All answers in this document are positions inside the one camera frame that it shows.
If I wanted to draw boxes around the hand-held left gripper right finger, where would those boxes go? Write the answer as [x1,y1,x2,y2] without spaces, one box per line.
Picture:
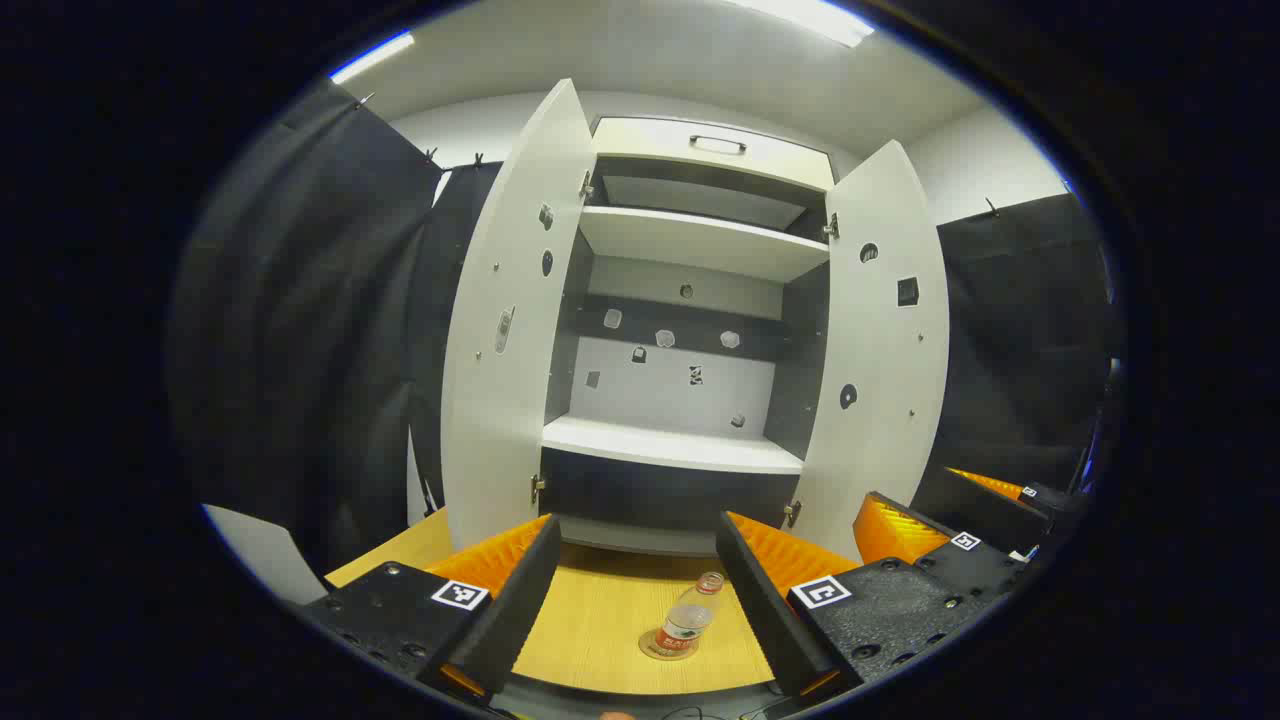
[715,510,1001,701]

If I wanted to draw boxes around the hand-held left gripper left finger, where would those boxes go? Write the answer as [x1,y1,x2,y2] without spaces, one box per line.
[300,515,563,706]

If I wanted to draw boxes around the clear water bottle red label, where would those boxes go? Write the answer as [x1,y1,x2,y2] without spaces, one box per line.
[640,572,726,661]

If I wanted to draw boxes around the black backdrop cloth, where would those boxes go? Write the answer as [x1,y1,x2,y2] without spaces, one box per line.
[915,192,1126,491]
[165,80,501,581]

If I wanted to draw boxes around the white panel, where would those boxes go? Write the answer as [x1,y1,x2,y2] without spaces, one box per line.
[203,503,326,606]

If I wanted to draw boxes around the white cabinet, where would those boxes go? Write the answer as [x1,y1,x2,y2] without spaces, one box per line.
[535,115,841,556]

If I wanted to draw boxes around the white cabinet drawer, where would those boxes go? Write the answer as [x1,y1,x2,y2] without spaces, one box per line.
[590,117,836,191]

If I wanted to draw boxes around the ceiling light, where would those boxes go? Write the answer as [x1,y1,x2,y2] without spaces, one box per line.
[330,30,416,84]
[735,0,876,48]

